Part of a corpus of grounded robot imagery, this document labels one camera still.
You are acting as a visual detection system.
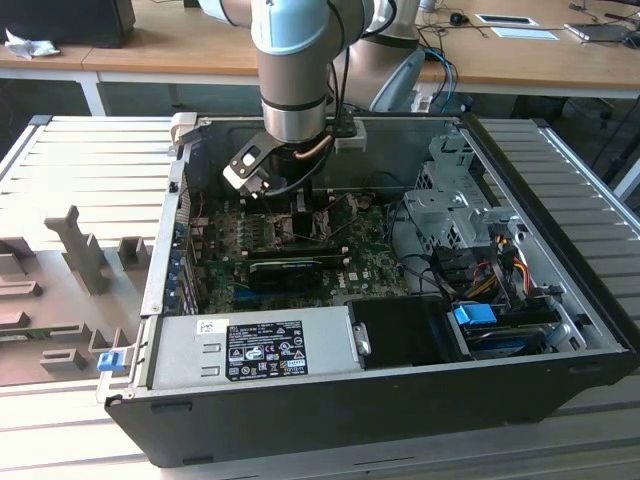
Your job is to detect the metal socket cover frame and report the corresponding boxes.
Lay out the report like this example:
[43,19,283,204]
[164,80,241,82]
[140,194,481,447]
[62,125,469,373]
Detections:
[314,194,372,237]

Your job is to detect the CPU socket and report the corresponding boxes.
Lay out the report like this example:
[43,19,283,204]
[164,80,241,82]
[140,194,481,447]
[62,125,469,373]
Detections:
[268,212,332,247]

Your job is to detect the black RAM slot bank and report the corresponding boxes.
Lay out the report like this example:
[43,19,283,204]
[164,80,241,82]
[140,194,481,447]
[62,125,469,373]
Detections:
[247,242,350,266]

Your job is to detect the black graphics card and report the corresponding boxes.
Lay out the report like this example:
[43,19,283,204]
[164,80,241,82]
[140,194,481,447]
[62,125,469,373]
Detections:
[248,257,325,292]

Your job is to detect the green motherboard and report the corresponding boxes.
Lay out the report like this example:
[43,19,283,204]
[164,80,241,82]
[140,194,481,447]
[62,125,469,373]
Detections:
[192,192,416,314]

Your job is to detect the silver metal drive cage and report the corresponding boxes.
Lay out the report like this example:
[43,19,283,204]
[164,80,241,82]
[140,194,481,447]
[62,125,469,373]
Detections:
[402,133,526,251]

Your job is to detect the wooden desk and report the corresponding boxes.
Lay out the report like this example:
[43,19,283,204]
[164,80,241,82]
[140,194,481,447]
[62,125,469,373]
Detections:
[0,0,640,116]

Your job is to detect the black plastic fan shroud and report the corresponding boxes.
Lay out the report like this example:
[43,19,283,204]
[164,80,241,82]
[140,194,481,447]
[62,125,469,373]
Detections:
[346,295,454,371]

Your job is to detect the grey power supply unit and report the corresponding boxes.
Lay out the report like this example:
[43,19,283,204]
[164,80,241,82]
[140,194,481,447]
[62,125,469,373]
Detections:
[147,305,364,391]

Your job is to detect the blue disk carrier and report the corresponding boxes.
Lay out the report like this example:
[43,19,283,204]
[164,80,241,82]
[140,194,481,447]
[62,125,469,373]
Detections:
[452,303,497,330]

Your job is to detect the open black PC case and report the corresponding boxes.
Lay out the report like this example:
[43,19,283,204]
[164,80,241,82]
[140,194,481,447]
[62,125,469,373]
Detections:
[97,112,634,469]

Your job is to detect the black box on desk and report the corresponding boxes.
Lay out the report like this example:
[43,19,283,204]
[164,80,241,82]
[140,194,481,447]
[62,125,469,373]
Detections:
[0,0,137,50]

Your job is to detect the black hard disk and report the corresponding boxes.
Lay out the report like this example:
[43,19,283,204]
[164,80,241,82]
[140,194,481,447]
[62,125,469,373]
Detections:
[462,322,546,359]

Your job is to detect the blue case latch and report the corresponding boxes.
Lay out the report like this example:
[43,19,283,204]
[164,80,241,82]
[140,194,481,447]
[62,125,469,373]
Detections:
[98,351,125,374]

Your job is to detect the grey parts rack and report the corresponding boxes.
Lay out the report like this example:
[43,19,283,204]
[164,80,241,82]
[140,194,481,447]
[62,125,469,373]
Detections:
[0,204,156,389]

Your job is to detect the crumpled white paper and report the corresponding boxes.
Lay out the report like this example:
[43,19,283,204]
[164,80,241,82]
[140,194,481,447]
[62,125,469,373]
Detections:
[3,27,61,60]

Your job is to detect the green RAM stick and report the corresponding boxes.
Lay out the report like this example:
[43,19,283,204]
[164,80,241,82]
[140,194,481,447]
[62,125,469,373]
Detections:
[0,325,84,344]

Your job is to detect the grey laptop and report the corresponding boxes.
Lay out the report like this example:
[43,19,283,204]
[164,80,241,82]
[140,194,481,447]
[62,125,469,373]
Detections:
[564,20,634,45]

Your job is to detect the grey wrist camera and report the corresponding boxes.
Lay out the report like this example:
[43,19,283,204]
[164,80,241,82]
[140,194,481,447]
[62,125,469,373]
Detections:
[333,119,369,154]

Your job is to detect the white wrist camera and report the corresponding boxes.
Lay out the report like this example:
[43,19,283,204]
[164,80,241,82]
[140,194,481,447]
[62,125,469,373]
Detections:
[222,132,272,200]

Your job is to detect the blue cable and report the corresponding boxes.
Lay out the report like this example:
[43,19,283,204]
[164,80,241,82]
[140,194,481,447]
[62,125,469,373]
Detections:
[424,47,459,110]

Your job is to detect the black cable connectors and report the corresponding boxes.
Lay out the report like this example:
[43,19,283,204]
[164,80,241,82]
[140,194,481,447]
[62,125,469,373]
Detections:
[432,244,477,287]

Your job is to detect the yellow and red wire bundle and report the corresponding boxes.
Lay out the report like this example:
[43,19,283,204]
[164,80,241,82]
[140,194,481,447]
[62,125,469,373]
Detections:
[469,259,532,297]

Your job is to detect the white desk cable hatch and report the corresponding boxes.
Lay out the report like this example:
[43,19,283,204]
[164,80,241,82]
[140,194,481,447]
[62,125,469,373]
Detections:
[474,13,540,26]

